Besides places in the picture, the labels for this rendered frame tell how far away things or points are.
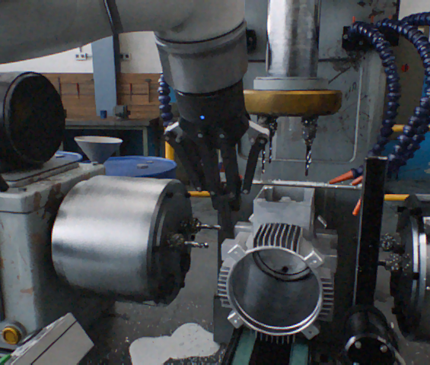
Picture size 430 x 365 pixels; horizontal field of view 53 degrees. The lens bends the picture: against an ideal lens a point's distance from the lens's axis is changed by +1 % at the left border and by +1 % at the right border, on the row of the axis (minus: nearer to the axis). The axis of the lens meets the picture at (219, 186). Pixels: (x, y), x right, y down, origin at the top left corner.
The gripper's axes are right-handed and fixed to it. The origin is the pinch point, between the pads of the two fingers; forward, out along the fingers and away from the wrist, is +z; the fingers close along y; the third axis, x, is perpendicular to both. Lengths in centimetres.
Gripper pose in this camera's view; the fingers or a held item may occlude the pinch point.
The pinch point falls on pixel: (227, 207)
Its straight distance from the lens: 59.2
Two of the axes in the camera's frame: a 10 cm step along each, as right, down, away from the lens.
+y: -9.7, -0.6, 2.4
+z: 1.2, 7.2, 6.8
